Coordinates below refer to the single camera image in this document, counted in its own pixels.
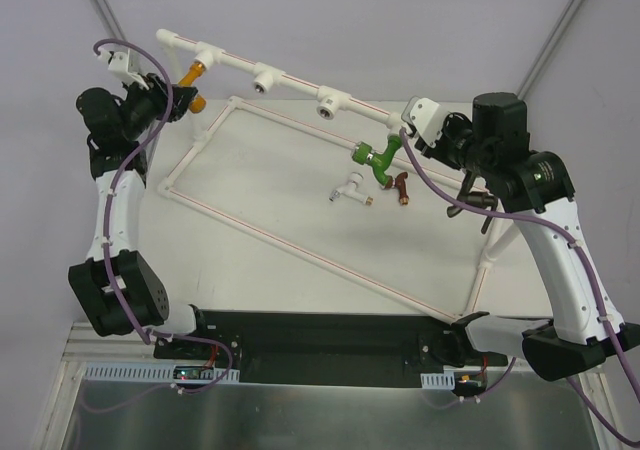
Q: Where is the left cable duct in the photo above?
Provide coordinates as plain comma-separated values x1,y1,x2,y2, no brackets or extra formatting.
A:
84,362,240,385

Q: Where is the dark red faucet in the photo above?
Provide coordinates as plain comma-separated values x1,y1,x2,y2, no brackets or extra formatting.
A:
386,172,410,206

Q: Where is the green faucet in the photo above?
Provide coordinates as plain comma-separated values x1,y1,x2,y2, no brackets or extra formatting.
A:
351,134,402,189

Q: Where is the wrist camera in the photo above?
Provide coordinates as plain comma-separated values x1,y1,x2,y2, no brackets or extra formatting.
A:
97,49,149,90
401,96,449,147

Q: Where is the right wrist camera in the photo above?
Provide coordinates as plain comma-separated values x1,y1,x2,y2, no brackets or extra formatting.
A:
401,96,449,147

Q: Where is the purple cable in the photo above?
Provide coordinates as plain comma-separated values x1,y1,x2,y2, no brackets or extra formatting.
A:
93,39,234,396
399,125,640,446

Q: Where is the white faucet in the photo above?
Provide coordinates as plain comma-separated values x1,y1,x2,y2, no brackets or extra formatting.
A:
329,172,373,206

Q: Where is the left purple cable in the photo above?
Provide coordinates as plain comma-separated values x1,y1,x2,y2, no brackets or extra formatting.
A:
93,39,234,396

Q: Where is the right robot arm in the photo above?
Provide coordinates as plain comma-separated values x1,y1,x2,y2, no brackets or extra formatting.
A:
402,92,639,381

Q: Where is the cable duct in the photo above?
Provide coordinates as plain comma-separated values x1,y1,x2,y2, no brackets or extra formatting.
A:
420,370,487,391
84,362,240,385

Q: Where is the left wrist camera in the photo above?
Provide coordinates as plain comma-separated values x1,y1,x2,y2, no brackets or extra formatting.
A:
97,49,149,90

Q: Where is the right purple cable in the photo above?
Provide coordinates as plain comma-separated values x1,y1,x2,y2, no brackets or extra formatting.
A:
399,125,640,446

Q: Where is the right cable duct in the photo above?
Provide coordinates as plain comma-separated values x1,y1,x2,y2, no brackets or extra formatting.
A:
420,370,487,391

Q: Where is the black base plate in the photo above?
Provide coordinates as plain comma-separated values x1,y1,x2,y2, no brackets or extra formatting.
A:
152,307,519,386

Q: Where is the white pipe frame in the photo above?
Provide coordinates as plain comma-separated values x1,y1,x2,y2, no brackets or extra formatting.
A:
156,29,502,315

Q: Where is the yellow faucet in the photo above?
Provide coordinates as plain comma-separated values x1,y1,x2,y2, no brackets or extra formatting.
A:
179,60,206,114

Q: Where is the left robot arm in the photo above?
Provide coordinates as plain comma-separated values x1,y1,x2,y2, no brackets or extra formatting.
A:
68,73,212,359

